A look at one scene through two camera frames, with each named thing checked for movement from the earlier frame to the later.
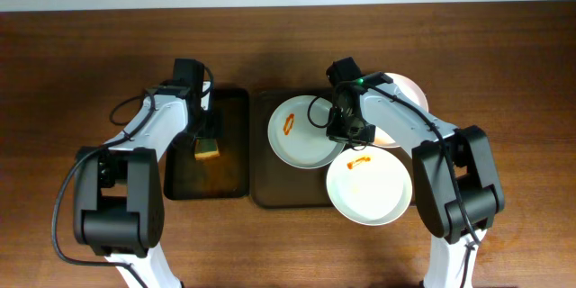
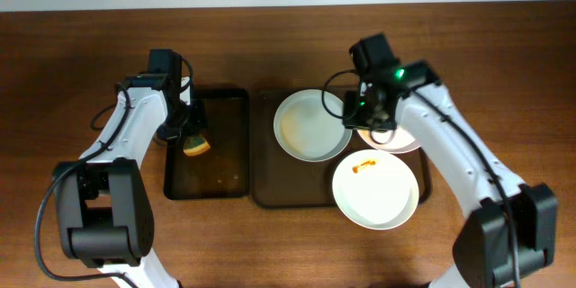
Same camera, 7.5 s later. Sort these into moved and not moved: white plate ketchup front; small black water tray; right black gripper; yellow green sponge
Moved: right black gripper; yellow green sponge
Not moved: white plate ketchup front; small black water tray
